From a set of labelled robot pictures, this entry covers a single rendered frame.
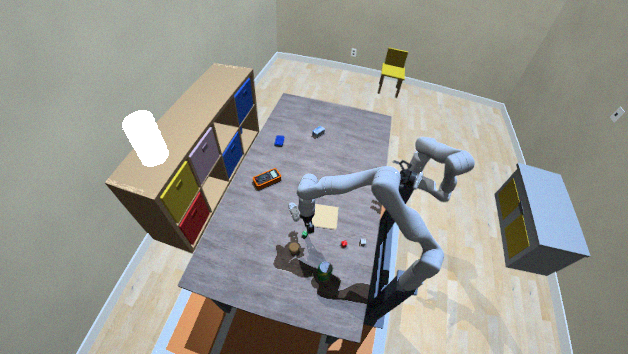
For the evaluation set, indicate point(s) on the beige flat mat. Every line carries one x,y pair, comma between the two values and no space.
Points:
325,216

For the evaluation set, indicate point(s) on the tan short cylinder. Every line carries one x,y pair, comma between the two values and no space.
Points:
294,247

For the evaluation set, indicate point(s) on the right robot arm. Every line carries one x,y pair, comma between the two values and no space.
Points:
458,163

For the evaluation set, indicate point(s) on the orange digital multimeter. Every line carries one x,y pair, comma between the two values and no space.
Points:
267,178

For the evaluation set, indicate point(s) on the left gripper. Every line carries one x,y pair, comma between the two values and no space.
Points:
310,226

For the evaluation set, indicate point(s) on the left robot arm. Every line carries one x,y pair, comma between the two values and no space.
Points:
385,188

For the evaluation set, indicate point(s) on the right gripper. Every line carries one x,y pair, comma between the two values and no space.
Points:
407,176

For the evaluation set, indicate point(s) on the green soda can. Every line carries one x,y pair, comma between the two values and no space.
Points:
324,271

